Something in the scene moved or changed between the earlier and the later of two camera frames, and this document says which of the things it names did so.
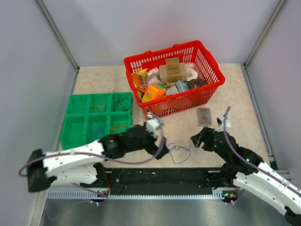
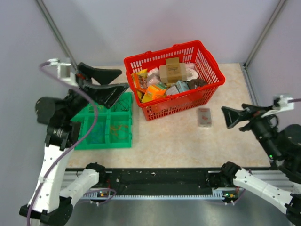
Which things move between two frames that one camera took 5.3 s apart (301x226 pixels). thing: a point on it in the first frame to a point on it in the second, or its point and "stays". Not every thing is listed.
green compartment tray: (91, 117) stays
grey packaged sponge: (204, 117) stays
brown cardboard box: (173, 71) stays
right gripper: (206, 134) to (232, 116)
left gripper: (153, 149) to (106, 94)
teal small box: (182, 85) stays
